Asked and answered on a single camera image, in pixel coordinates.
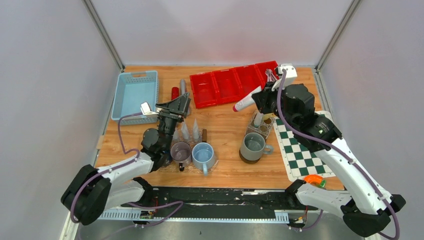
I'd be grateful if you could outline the red glitter microphone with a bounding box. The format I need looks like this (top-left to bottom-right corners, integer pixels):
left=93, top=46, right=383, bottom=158
left=171, top=87, right=180, bottom=100

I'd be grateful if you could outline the aluminium corner frame post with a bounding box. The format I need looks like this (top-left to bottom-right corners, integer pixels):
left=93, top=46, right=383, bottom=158
left=315, top=0, right=363, bottom=72

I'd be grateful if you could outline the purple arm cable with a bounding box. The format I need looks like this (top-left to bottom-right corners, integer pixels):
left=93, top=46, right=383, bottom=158
left=276, top=68, right=401, bottom=240
left=69, top=112, right=185, bottom=228

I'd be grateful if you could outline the grey toothpaste tube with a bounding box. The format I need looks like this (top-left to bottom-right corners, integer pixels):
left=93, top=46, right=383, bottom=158
left=181, top=122, right=190, bottom=141

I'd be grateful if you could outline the grey green mug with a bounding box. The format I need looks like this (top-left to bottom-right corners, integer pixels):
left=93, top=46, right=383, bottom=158
left=239, top=132, right=274, bottom=164

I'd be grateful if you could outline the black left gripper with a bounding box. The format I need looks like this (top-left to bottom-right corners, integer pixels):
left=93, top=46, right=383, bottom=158
left=154, top=92, right=190, bottom=150

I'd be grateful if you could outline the silver microphone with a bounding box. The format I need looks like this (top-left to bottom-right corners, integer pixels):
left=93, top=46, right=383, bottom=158
left=179, top=79, right=191, bottom=116

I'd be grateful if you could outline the cream yellow mug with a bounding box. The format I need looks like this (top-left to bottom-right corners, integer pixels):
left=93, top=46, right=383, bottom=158
left=262, top=112, right=280, bottom=121

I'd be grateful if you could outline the green white chessboard mat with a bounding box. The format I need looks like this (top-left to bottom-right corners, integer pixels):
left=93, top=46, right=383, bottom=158
left=273, top=117, right=335, bottom=182

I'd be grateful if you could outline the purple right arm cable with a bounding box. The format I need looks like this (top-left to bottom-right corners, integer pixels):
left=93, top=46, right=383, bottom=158
left=276, top=68, right=401, bottom=240

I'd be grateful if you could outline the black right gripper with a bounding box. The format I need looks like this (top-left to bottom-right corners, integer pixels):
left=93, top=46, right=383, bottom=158
left=252, top=80, right=297, bottom=131

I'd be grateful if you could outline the clear textured plastic sheet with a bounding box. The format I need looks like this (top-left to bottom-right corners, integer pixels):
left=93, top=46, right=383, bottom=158
left=244, top=110, right=275, bottom=140

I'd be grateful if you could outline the light blue plastic basket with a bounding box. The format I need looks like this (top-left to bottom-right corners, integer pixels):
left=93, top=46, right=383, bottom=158
left=111, top=70, right=159, bottom=123

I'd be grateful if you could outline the red bin with clear sheet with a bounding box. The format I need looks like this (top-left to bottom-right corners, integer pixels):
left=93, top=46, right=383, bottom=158
left=212, top=68, right=241, bottom=105

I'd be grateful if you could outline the white green-cap toothpaste tube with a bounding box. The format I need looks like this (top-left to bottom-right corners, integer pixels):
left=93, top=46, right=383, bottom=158
left=253, top=112, right=264, bottom=128

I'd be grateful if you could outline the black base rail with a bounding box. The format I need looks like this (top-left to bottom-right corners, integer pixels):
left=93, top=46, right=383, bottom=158
left=136, top=187, right=315, bottom=220

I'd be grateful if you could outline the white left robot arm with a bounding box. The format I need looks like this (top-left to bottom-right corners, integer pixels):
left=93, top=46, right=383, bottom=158
left=60, top=92, right=191, bottom=226

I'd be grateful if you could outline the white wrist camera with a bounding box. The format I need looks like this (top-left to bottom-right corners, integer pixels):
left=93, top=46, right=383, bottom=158
left=271, top=63, right=298, bottom=92
left=140, top=102, right=159, bottom=118

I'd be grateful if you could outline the left aluminium frame post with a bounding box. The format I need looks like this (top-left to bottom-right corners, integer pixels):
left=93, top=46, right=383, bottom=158
left=82, top=0, right=125, bottom=73

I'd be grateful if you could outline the light blue mug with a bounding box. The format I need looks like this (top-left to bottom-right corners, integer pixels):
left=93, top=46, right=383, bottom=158
left=191, top=142, right=217, bottom=177

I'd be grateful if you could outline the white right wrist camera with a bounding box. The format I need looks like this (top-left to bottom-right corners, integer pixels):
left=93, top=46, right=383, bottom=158
left=271, top=63, right=298, bottom=92

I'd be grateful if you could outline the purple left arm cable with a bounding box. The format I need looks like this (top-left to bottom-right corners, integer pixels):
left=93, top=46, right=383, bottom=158
left=69, top=112, right=185, bottom=228

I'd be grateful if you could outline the orange green tape roll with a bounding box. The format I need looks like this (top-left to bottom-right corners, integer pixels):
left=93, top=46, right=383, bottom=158
left=303, top=174, right=327, bottom=189

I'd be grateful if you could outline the purple grey mug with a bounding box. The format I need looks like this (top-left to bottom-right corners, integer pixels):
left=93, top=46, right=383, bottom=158
left=170, top=141, right=193, bottom=172

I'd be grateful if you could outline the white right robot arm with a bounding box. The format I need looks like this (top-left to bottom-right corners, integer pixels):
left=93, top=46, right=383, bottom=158
left=251, top=83, right=406, bottom=239

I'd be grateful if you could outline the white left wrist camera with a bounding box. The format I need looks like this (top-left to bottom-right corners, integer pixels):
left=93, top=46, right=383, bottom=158
left=140, top=102, right=159, bottom=118

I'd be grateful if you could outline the brown oval wooden tray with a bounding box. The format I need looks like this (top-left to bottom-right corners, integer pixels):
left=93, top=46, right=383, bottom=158
left=239, top=110, right=275, bottom=164

